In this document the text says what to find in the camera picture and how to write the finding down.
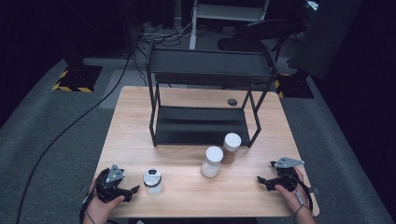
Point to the person's left hand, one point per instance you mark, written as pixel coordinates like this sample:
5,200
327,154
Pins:
98,213

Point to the grey curtain panel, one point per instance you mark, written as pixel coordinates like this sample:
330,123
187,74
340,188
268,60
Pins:
323,37

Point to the white metal stand frame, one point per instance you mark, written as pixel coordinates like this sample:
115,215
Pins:
229,12

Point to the person's right hand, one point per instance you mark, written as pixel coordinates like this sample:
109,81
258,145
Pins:
295,199

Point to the white-lidded jar brown powder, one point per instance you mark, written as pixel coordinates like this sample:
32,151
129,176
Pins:
232,143

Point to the monitor screen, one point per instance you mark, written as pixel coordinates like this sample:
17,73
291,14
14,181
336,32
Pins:
312,4

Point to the black yellow striped stand base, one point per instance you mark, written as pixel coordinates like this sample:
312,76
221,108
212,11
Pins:
79,79
295,88

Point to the white-lidded jar white powder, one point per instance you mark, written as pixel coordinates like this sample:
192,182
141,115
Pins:
213,155

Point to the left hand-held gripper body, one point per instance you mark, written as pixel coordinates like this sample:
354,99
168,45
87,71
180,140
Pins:
107,189

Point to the black metal two-tier shelf rack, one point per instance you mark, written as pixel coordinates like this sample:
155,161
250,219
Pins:
202,124

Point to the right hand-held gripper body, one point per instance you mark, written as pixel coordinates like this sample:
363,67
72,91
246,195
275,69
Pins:
288,180

